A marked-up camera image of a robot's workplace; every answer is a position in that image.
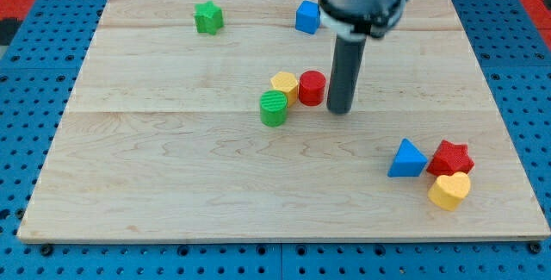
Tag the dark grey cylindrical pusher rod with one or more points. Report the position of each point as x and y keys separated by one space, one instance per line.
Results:
x=346 y=64

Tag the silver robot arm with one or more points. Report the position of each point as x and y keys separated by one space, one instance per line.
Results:
x=353 y=21

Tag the light wooden board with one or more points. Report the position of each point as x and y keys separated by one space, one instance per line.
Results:
x=161 y=140

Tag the red cylinder block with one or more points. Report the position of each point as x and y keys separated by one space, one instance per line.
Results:
x=312 y=88

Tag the blue cube block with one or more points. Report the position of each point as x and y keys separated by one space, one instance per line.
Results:
x=307 y=17

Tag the yellow hexagon block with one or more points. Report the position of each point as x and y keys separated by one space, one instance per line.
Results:
x=288 y=84

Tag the green cylinder block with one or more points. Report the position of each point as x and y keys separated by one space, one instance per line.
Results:
x=273 y=108

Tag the blue triangle block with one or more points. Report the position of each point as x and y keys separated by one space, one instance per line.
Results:
x=408 y=161

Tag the green star block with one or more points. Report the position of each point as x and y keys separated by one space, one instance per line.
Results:
x=208 y=18

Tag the red star block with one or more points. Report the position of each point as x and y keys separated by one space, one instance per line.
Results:
x=450 y=158

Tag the yellow heart block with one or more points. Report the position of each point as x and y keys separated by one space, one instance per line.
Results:
x=448 y=192

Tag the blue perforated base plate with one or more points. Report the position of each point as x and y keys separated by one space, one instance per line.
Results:
x=37 y=75

